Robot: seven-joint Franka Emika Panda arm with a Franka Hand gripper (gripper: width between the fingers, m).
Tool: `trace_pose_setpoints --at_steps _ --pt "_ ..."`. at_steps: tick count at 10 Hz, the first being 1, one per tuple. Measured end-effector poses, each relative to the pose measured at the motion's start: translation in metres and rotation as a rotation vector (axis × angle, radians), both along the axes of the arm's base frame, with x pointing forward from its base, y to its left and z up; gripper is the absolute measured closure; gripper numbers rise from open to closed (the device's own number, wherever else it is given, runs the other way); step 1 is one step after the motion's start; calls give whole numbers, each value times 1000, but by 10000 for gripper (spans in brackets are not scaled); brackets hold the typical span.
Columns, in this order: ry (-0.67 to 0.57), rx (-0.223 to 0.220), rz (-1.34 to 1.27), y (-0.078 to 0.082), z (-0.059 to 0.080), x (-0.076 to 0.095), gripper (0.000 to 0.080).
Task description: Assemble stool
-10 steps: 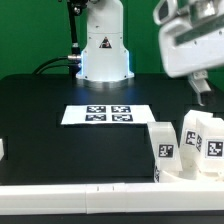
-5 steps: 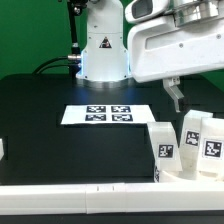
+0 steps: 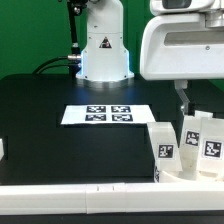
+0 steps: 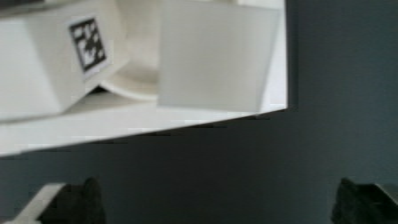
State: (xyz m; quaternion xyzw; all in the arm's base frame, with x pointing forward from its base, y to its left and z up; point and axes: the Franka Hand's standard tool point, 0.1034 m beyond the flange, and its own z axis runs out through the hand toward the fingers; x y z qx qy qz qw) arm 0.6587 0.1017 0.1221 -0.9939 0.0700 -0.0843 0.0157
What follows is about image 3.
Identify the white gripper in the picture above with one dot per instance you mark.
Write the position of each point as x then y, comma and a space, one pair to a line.
181, 47

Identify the white round stool seat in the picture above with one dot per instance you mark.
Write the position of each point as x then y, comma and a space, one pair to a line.
185, 176

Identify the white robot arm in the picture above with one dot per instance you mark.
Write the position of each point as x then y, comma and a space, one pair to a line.
104, 59

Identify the white sheet with four tags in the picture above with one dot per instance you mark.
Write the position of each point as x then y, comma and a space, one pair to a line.
107, 114

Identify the white block at left edge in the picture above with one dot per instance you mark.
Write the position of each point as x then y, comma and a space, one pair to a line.
1, 149

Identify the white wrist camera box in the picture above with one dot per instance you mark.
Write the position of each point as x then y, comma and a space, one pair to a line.
158, 7

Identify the white front rail wall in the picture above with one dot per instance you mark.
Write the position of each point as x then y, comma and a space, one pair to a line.
110, 198

